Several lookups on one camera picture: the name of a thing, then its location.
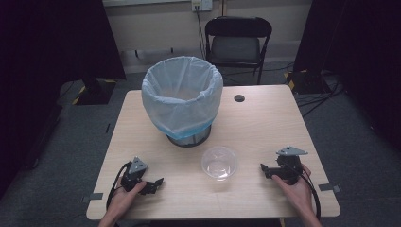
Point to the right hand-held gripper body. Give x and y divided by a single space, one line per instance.
290 168

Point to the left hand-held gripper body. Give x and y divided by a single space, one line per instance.
134 179

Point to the clear plastic cup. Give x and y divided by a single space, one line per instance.
219 164

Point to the black mesh waste bin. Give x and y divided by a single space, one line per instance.
192 140

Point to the person's left hand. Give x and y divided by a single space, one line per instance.
121 200

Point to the person's right hand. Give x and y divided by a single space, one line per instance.
299 195

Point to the grey tape strip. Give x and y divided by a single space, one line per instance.
329 187
93 197

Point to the small black floor tape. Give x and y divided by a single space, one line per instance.
108 128

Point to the black round table grommet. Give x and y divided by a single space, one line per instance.
239 98

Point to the black stand base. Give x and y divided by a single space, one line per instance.
94 93
310 82

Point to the black folding chair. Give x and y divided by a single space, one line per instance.
235 47

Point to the black curtain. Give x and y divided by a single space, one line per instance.
47 63
362 47

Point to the white wall socket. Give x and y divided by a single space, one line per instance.
201 4

